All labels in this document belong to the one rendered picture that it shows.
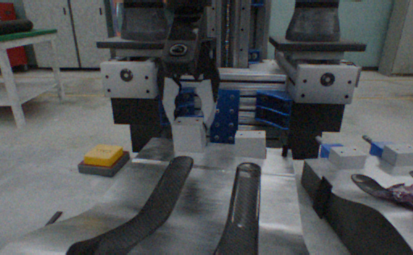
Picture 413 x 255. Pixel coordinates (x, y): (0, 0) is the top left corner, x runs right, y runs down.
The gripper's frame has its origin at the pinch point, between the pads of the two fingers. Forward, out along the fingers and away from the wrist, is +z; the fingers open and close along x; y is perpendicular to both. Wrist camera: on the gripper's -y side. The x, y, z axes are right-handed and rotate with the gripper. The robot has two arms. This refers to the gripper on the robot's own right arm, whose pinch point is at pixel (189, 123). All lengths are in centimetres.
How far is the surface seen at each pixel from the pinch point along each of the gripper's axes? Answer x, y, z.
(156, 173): 2.8, -9.5, 4.7
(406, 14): -238, 517, -6
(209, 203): -6.4, -14.8, 5.0
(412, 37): -257, 520, 30
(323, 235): -23.0, -8.2, 13.5
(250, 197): -11.6, -11.9, 5.3
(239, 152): -9.0, -2.1, 3.9
